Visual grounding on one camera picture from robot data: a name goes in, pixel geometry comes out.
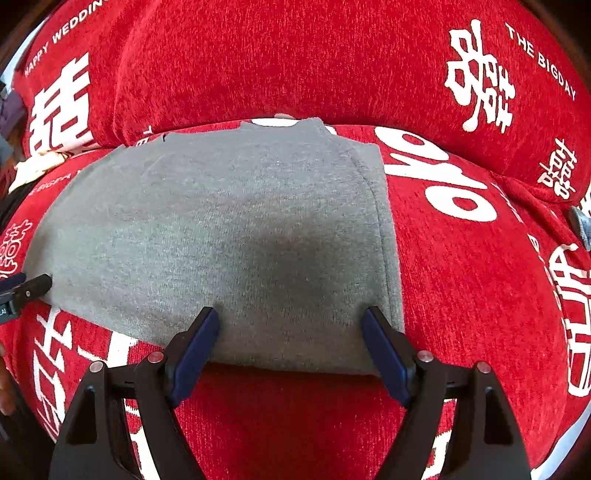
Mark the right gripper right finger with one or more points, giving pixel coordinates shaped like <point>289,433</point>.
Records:
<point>485,441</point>

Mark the person's left hand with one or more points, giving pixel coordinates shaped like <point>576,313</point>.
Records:
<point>7,398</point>

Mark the grey cloth at right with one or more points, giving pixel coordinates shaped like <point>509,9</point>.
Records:
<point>581,225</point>

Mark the pile of clothes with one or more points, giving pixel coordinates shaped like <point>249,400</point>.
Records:
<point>13,111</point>

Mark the grey knit garment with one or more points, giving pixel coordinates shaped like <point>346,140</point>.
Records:
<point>286,232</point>

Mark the black cloth item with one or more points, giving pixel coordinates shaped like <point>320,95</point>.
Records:
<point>12,202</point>

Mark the red wedding pillow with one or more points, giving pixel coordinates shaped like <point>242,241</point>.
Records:
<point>482,79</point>

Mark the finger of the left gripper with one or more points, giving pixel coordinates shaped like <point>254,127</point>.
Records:
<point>31,290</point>
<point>11,282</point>

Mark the cream cloth item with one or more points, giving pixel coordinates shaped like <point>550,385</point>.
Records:
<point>35,167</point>

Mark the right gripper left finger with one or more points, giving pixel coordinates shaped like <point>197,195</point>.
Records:
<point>94,441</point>

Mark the red wedding bedspread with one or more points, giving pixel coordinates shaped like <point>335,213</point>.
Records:
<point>490,271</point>

